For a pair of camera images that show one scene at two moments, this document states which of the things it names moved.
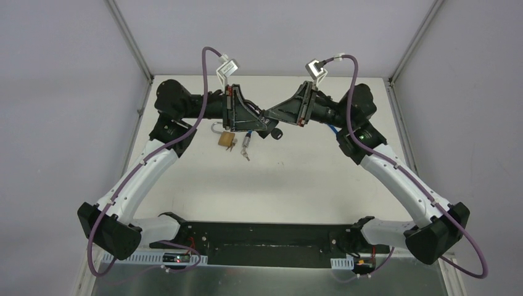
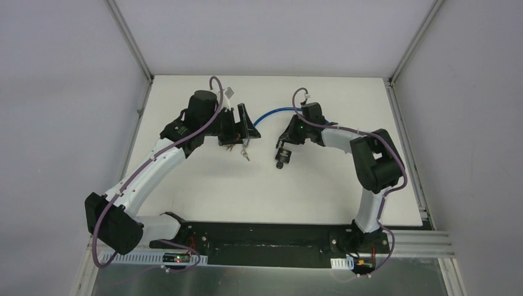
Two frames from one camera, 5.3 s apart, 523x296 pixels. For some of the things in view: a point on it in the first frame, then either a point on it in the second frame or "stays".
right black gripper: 308,103 → 294,129
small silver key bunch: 234,142 stays
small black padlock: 269,123 → 284,155
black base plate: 273,242 stays
